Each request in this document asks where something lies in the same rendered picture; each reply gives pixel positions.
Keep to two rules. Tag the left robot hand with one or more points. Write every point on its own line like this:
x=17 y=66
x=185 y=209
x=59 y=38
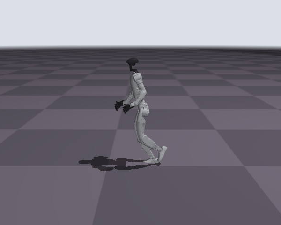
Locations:
x=126 y=108

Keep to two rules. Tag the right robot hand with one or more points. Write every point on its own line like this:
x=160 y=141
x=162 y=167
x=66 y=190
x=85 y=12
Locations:
x=118 y=105

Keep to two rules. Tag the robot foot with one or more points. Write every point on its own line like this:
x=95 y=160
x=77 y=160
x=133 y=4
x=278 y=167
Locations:
x=161 y=154
x=151 y=161

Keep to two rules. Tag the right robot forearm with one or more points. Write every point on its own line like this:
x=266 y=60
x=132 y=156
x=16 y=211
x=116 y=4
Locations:
x=128 y=99

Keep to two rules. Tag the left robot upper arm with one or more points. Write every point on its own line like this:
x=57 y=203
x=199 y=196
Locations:
x=137 y=79

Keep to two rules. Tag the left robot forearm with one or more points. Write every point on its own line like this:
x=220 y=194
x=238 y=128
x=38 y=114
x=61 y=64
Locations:
x=139 y=99

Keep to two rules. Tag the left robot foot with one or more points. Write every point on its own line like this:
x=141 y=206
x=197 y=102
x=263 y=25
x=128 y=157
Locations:
x=161 y=154

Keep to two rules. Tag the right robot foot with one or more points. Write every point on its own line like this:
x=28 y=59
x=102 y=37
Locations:
x=151 y=161

